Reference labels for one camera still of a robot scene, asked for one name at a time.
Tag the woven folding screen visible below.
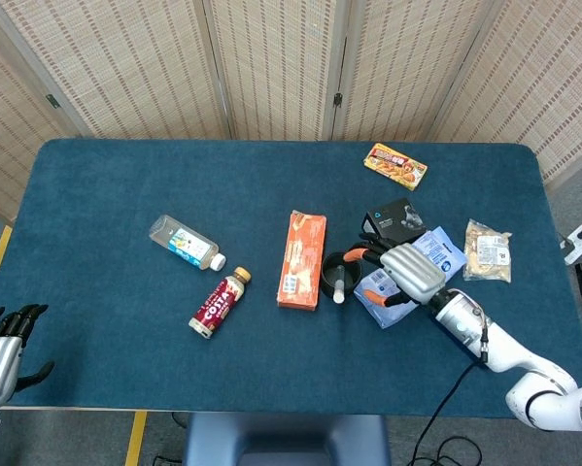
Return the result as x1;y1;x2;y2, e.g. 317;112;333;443
0;0;582;224

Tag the clear bag of nuts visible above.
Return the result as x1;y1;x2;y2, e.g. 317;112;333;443
462;218;513;283

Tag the blue table cloth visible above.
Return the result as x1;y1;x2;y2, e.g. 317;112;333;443
0;139;582;419

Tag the orange cardboard box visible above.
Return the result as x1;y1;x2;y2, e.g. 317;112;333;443
276;210;328;313

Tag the black cardboard box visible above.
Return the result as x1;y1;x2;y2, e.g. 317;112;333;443
359;197;428;247

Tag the red Costa coffee bottle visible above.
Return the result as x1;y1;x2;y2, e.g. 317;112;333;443
188;265;253;340

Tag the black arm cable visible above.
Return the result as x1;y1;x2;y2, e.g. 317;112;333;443
410;310;491;466

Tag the light blue paper bag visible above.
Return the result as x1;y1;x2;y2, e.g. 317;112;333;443
353;226;468;330

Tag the clear water bottle white cap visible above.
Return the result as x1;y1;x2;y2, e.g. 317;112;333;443
148;214;227;272

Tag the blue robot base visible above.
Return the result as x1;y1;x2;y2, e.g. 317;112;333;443
182;413;393;466

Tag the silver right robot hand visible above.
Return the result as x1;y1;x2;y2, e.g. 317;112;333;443
344;232;448;308

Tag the white power strip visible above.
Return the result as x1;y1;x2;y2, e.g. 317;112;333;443
560;222;582;266

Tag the yellow red curry box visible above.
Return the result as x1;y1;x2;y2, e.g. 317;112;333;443
363;142;429;192

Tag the black round container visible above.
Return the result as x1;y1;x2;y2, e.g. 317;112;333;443
321;251;364;299

